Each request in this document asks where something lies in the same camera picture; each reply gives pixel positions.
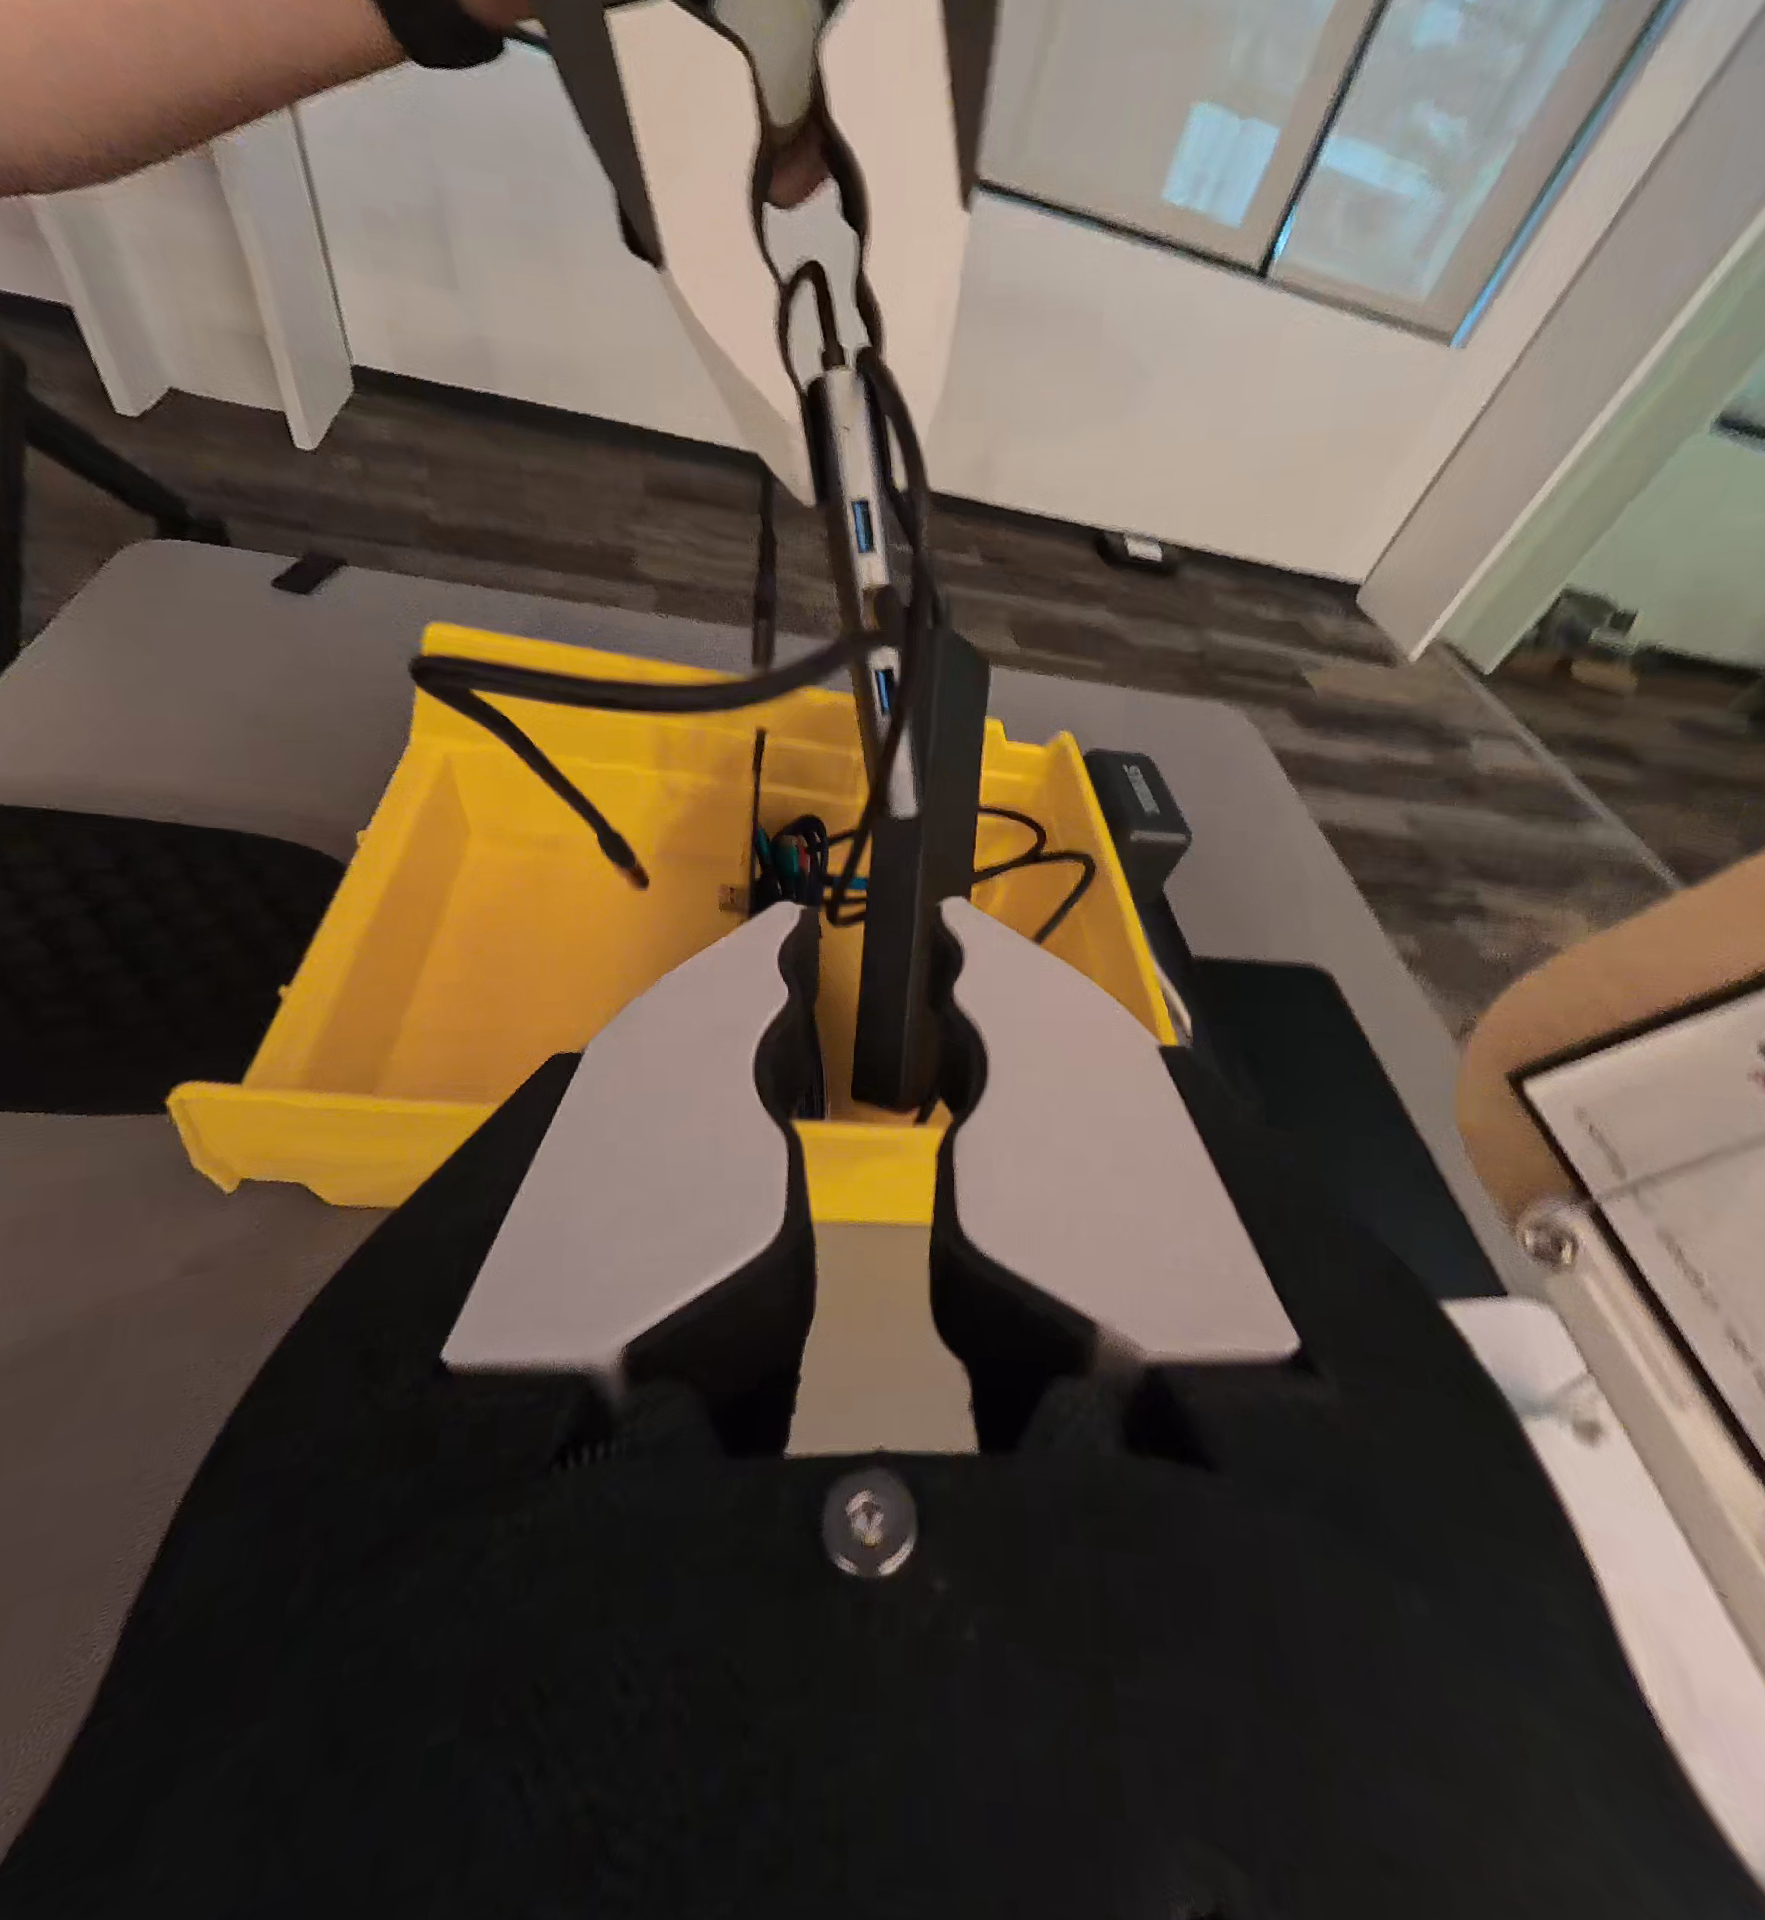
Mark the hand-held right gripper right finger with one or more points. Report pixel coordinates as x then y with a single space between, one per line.
1110 1201

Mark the person's left forearm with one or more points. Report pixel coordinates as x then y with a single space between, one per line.
103 89

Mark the black 7-port USB hub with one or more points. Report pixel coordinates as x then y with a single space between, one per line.
644 685

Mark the large glass window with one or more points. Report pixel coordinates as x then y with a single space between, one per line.
1185 121

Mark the yellow plastic bin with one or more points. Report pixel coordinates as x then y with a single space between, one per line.
462 960

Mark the black power station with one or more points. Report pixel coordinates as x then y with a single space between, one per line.
1137 809

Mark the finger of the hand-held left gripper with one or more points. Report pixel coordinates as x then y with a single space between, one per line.
908 182
719 182

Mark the instruction poster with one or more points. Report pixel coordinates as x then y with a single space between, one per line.
1723 1261

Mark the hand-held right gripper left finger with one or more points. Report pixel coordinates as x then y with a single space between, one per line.
644 1201

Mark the white stand base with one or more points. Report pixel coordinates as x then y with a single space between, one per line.
1692 1681

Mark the small black floor box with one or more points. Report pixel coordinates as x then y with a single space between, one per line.
1135 553

